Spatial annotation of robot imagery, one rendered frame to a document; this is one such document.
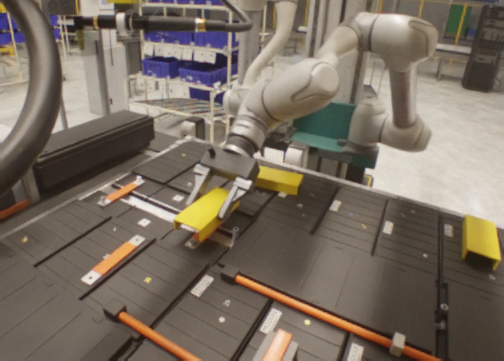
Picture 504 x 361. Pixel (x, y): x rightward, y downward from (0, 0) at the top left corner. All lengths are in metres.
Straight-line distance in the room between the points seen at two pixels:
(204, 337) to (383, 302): 0.32
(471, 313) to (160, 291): 0.57
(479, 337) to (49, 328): 0.71
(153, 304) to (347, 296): 0.35
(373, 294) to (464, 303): 0.18
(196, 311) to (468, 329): 0.47
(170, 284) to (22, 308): 0.25
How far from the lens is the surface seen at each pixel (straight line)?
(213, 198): 0.76
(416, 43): 1.14
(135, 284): 0.66
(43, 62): 0.36
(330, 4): 1.87
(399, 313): 0.66
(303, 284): 0.65
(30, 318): 0.66
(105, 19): 1.18
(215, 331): 0.58
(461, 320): 0.71
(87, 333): 0.61
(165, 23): 1.11
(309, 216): 0.83
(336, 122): 1.86
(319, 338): 0.59
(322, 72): 0.67
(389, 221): 0.89
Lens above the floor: 1.48
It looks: 26 degrees down
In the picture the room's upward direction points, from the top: 4 degrees clockwise
